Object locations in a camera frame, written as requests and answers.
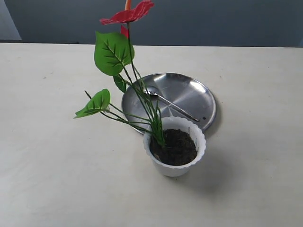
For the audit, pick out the silver metal spork spoon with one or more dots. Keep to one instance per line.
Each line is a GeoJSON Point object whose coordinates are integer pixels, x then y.
{"type": "Point", "coordinates": [154, 92]}

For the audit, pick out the artificial red anthurium plant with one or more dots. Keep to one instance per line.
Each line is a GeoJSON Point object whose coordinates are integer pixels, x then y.
{"type": "Point", "coordinates": [114, 56]}

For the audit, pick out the white scalloped flower pot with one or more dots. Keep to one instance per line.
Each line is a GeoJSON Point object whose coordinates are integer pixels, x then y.
{"type": "Point", "coordinates": [195, 134]}

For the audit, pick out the dark soil in pot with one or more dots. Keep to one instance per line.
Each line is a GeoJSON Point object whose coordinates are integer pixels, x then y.
{"type": "Point", "coordinates": [179, 148]}

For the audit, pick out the round stainless steel plate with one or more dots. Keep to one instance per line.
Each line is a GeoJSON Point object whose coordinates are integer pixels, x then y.
{"type": "Point", "coordinates": [187, 93]}

